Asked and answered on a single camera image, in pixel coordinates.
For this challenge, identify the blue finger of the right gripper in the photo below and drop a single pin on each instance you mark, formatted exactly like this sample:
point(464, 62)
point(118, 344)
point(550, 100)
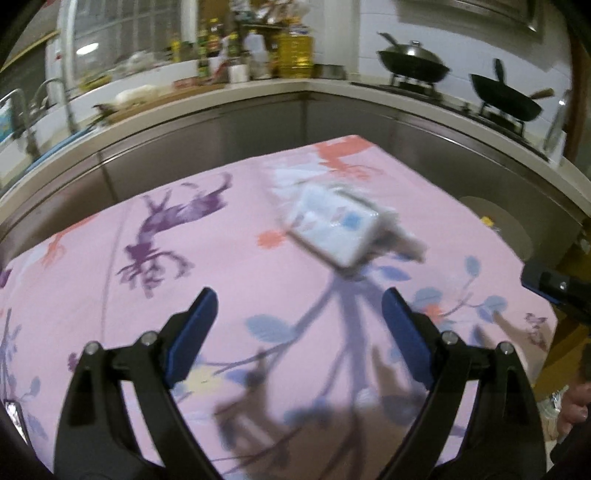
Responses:
point(561, 290)

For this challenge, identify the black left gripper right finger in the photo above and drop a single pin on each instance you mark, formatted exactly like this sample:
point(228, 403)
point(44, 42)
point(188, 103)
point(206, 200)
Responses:
point(504, 438)

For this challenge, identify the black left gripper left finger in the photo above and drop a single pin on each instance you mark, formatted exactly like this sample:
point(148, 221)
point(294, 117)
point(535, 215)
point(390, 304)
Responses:
point(95, 439)

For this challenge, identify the white tissue pack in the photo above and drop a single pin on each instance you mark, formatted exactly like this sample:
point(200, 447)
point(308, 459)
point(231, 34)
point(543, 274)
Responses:
point(346, 228)

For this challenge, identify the trash bin with bag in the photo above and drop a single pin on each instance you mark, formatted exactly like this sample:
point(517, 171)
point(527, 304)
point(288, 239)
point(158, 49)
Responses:
point(503, 223)

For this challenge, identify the person's right hand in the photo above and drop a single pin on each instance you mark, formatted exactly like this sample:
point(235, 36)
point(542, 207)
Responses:
point(574, 407)

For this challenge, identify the smartphone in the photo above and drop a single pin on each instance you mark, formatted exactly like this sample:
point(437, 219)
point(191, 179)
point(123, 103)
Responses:
point(15, 413)

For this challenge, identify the steel pot lid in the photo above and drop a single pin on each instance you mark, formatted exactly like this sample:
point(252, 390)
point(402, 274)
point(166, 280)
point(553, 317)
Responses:
point(557, 126)

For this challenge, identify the black gas stove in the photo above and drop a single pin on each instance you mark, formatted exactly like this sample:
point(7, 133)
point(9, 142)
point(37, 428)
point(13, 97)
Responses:
point(503, 124)

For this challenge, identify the pink patterned tablecloth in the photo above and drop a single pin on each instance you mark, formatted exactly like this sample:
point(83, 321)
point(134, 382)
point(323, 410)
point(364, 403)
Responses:
point(299, 377)

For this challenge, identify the range hood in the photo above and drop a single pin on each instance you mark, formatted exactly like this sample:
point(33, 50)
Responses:
point(526, 18)

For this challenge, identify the wok with steel lid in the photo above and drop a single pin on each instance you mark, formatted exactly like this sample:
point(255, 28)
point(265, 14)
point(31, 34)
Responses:
point(412, 60)

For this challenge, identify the small steel bowl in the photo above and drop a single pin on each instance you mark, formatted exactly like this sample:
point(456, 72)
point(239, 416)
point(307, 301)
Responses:
point(329, 72)

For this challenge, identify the steel sink faucet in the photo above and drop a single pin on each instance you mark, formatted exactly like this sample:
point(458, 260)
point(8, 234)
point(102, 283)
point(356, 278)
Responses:
point(43, 98)

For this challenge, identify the wooden cutting board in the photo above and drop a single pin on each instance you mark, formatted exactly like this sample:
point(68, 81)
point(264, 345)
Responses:
point(111, 113)

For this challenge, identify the yellow cooking oil bottle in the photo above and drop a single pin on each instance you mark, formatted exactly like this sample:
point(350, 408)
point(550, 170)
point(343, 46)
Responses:
point(296, 52)

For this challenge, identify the white plastic jug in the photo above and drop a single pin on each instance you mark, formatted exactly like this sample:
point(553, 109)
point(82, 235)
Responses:
point(259, 58)

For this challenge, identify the dark soy sauce bottle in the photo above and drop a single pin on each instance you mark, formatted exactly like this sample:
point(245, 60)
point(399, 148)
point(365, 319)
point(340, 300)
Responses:
point(202, 60)

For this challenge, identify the black wok wooden handle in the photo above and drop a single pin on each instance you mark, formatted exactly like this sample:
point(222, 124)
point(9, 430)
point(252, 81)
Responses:
point(497, 94)

